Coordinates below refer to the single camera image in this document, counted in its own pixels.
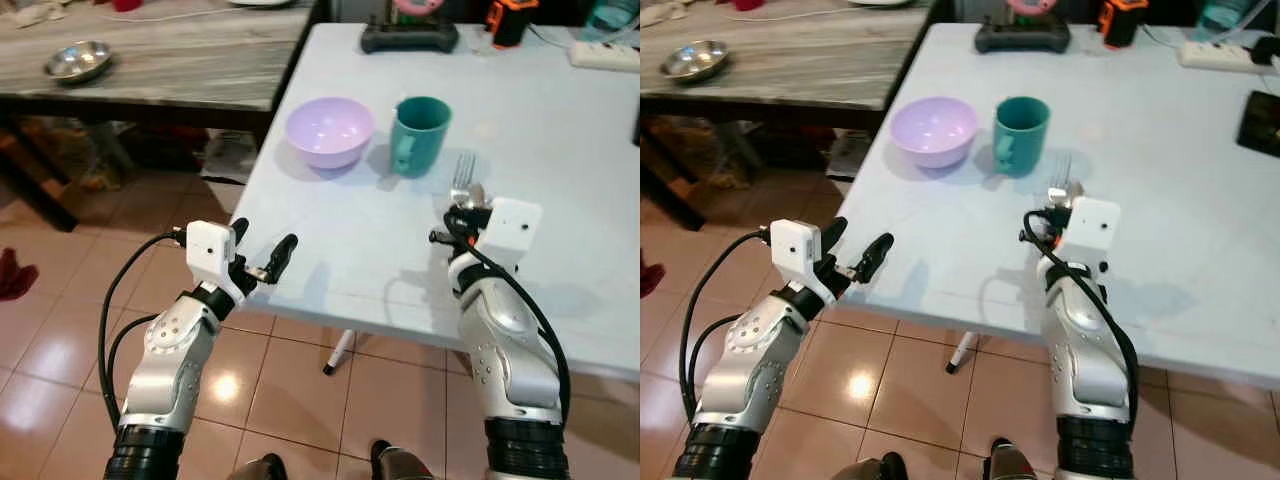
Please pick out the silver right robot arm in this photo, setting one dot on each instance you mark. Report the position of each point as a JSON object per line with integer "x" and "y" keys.
{"x": 510, "y": 340}
{"x": 1085, "y": 350}

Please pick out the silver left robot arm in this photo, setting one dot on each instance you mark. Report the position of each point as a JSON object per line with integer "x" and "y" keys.
{"x": 170, "y": 370}
{"x": 745, "y": 370}

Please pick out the silver metal fork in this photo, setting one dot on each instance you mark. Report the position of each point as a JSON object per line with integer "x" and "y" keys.
{"x": 463, "y": 168}
{"x": 1062, "y": 168}

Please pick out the white plastic bag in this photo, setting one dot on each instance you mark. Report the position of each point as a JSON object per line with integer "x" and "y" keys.
{"x": 228, "y": 158}
{"x": 846, "y": 155}

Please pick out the teal mug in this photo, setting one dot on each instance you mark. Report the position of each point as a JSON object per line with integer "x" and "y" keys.
{"x": 1024, "y": 135}
{"x": 422, "y": 135}

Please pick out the white table leg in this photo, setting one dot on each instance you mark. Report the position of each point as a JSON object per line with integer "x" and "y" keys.
{"x": 340, "y": 355}
{"x": 962, "y": 352}

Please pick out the purple plastic bowl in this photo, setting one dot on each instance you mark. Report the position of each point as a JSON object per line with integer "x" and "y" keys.
{"x": 330, "y": 132}
{"x": 935, "y": 132}

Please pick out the grey wood grain table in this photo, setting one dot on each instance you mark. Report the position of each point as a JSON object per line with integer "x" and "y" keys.
{"x": 820, "y": 60}
{"x": 180, "y": 60}

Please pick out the red cloth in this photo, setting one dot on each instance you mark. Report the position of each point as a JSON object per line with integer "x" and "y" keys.
{"x": 650, "y": 280}
{"x": 15, "y": 275}

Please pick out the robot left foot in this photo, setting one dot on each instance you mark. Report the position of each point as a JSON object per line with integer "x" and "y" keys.
{"x": 262, "y": 468}
{"x": 872, "y": 468}

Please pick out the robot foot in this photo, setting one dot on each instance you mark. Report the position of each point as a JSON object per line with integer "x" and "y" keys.
{"x": 1010, "y": 460}
{"x": 400, "y": 462}
{"x": 262, "y": 468}
{"x": 872, "y": 468}

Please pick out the orange and black device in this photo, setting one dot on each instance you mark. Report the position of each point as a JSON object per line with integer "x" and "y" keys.
{"x": 510, "y": 20}
{"x": 1122, "y": 20}

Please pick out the small steel bowl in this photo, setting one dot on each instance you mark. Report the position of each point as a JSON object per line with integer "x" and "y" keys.
{"x": 78, "y": 62}
{"x": 695, "y": 62}

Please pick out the pink round object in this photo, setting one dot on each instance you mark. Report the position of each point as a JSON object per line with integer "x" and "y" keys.
{"x": 415, "y": 5}
{"x": 1030, "y": 5}

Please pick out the white power strip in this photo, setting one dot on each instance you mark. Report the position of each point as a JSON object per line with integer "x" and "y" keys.
{"x": 1215, "y": 55}
{"x": 605, "y": 55}

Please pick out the white plate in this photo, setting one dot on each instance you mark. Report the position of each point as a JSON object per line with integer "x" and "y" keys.
{"x": 880, "y": 2}
{"x": 260, "y": 2}

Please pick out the black flat device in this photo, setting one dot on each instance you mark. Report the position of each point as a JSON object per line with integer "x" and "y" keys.
{"x": 1260, "y": 122}

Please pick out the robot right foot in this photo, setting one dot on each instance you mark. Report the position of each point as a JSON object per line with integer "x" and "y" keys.
{"x": 400, "y": 462}
{"x": 1010, "y": 460}

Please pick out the small red object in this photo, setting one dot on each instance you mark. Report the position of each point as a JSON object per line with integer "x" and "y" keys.
{"x": 747, "y": 4}
{"x": 126, "y": 4}

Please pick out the clear teal bottle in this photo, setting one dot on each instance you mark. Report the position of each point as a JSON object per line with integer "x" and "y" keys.
{"x": 1225, "y": 15}
{"x": 610, "y": 15}

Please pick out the crumpled beige cloth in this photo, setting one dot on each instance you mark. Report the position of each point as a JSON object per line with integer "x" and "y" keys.
{"x": 662, "y": 12}
{"x": 40, "y": 12}

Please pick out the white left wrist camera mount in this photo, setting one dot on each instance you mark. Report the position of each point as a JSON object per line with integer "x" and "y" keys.
{"x": 795, "y": 245}
{"x": 210, "y": 250}

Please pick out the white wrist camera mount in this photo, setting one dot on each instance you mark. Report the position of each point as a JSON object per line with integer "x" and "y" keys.
{"x": 512, "y": 225}
{"x": 795, "y": 245}
{"x": 210, "y": 250}
{"x": 1092, "y": 228}

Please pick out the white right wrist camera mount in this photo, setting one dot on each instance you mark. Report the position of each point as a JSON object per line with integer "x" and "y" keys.
{"x": 512, "y": 225}
{"x": 1092, "y": 228}

